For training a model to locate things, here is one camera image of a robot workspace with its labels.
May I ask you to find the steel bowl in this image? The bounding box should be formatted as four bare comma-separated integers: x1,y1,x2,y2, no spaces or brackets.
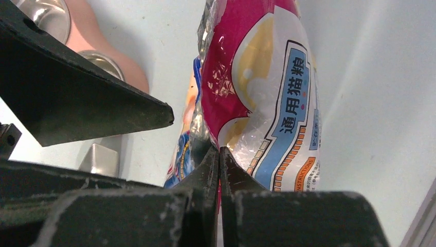
78,50,125,81
12,0,71,44

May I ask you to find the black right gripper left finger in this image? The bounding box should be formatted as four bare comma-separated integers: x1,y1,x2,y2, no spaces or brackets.
1,148,219,246

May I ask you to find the steel bowl near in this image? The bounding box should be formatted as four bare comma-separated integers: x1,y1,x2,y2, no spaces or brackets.
78,50,125,81

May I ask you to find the metal food scoop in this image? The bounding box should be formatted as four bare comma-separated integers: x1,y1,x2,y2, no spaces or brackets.
79,135,128,178

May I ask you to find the steel bowl far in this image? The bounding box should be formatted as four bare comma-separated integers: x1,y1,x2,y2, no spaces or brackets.
12,0,71,44

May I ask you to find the pink double pet bowl stand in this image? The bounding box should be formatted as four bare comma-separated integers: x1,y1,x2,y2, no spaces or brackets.
65,1,149,94

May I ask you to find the colourful cat food bag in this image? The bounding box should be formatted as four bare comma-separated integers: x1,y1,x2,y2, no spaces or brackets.
164,1,320,191

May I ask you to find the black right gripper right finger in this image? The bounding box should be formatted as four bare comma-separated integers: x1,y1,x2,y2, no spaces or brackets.
220,148,388,246

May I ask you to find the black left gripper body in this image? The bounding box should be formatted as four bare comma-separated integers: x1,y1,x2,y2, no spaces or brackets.
0,123,22,160

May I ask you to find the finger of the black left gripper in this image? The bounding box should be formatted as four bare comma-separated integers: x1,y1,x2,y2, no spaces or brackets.
1,1,174,147

